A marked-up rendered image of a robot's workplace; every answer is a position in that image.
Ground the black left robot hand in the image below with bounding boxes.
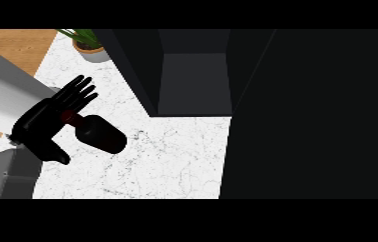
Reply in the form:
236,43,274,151
7,74,100,166

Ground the dark wine bottle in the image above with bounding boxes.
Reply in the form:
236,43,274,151
60,110,128,155

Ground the dark grey cabinet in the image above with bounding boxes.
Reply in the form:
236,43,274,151
91,28,276,118

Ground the dark grey cabinet door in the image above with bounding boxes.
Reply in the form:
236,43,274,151
218,28,378,200

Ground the potted green plant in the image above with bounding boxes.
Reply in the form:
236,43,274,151
54,28,112,64

